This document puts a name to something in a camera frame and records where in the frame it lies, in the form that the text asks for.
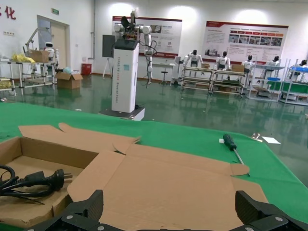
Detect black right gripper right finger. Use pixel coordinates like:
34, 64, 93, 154
231, 190, 308, 231

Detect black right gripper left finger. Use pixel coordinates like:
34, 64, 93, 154
28, 189, 104, 231

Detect black power cable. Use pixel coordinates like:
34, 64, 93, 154
0, 165, 73, 205

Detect small open cardboard box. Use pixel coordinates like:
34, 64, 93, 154
0, 122, 142, 229

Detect large open cardboard box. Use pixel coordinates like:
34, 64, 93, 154
67, 143, 269, 231

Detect white paper sheet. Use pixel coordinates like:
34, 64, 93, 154
261, 136, 282, 145

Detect green tablecloth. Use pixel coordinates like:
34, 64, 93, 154
0, 102, 308, 231

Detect brown flapped shipping carton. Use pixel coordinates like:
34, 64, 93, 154
54, 72, 84, 90

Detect white tower robot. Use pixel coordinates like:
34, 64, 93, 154
98, 8, 159, 121

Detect white black humanoid robot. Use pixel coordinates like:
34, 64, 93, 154
216, 51, 233, 71
292, 59, 308, 77
265, 55, 282, 67
183, 49, 205, 68
242, 54, 257, 73

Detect black stool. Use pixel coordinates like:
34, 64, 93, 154
160, 64, 169, 85

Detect small white round-head robot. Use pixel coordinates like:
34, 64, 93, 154
44, 42, 60, 63

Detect yellow bags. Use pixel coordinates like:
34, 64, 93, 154
11, 52, 37, 64

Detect beige door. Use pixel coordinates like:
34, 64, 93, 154
37, 14, 71, 74

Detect black display on stand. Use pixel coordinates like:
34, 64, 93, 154
102, 34, 116, 78

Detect green handled screwdriver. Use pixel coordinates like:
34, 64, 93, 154
222, 133, 251, 177

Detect pipe frame workbench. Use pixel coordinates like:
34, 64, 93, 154
180, 64, 214, 93
280, 65, 308, 106
247, 63, 286, 102
211, 68, 246, 96

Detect white pipe frame rack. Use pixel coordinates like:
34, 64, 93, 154
0, 60, 58, 96

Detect red white wall poster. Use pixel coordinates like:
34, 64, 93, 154
112, 16, 183, 58
202, 21, 289, 63

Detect white wall pipe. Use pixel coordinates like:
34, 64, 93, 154
90, 0, 97, 73

